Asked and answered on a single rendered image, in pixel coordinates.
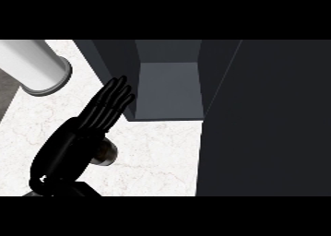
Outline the dark grey open cabinet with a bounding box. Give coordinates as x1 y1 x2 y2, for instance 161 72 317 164
72 39 243 122

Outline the white cylinder with grey rim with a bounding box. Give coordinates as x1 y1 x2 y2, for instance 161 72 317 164
0 39 73 98

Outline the dark grey cabinet door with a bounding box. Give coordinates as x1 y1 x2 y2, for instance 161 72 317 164
195 39 331 197

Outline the dark wine bottle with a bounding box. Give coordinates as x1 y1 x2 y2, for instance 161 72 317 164
88 136 119 167

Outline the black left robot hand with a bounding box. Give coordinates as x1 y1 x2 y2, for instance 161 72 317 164
26 75 137 195

